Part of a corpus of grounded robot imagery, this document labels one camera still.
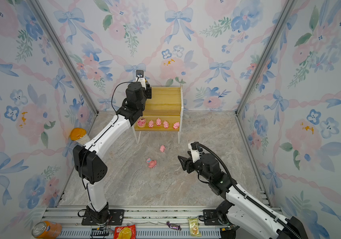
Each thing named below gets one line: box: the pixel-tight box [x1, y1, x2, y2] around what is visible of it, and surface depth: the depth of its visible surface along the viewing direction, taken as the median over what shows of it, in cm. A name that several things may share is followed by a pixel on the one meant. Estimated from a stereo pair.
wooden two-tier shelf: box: [132, 83, 184, 145], surface depth 83 cm
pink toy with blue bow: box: [146, 157, 158, 169], surface depth 92 cm
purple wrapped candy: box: [166, 220, 182, 231], surface depth 73 cm
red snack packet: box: [113, 224, 137, 239], surface depth 70 cm
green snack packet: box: [186, 218, 202, 238], surface depth 71 cm
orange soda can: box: [31, 221, 63, 239], surface depth 64 cm
